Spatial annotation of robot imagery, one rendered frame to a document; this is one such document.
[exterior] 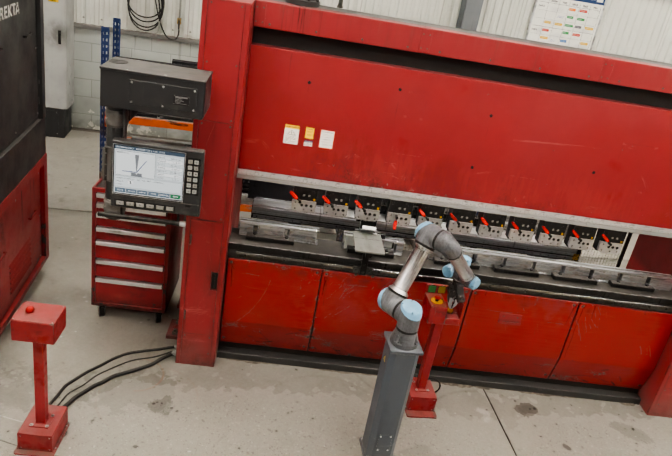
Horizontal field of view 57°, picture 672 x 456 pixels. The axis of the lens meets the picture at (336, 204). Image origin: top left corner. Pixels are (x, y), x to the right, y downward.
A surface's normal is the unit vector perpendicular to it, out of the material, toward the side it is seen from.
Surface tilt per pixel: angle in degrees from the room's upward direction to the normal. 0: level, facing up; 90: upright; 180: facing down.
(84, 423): 0
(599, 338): 90
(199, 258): 90
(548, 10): 90
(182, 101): 90
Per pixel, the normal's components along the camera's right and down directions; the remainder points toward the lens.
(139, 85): 0.05, 0.40
